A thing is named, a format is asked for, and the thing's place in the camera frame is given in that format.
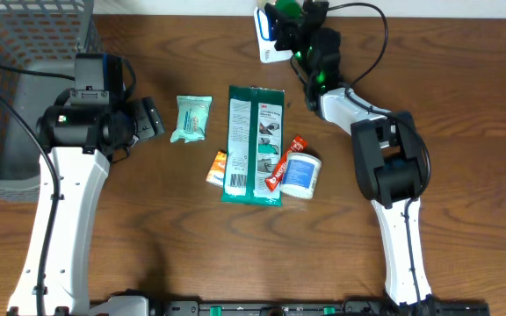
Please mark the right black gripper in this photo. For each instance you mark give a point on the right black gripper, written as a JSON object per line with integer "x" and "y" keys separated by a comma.
{"x": 287, "y": 28}

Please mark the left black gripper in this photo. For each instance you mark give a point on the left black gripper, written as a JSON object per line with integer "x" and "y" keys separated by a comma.
{"x": 147, "y": 117}

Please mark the green lid Knorr jar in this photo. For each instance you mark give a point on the green lid Knorr jar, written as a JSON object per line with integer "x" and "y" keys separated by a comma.
{"x": 291, "y": 8}

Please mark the teal white wipes packet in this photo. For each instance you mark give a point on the teal white wipes packet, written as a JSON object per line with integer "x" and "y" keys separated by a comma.
{"x": 193, "y": 112}

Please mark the small orange box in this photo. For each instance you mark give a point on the small orange box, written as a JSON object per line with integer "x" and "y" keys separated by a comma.
{"x": 216, "y": 173}

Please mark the green 3M pouch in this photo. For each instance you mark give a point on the green 3M pouch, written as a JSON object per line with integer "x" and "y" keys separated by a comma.
{"x": 255, "y": 146}

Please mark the red snack packet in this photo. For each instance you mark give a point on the red snack packet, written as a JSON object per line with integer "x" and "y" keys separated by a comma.
{"x": 298, "y": 145}

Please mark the white jar blue label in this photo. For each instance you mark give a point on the white jar blue label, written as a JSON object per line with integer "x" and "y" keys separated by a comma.
{"x": 301, "y": 174}

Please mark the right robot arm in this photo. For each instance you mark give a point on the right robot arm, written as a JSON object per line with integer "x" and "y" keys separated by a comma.
{"x": 391, "y": 160}

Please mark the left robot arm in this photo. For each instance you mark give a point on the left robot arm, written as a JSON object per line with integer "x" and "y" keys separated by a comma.
{"x": 78, "y": 141}

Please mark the white barcode scanner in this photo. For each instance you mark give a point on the white barcode scanner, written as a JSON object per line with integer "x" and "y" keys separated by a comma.
{"x": 267, "y": 51}

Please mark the grey plastic mesh basket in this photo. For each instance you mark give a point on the grey plastic mesh basket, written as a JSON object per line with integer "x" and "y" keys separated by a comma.
{"x": 39, "y": 41}

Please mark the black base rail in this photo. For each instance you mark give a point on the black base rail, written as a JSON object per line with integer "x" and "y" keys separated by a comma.
{"x": 429, "y": 307}

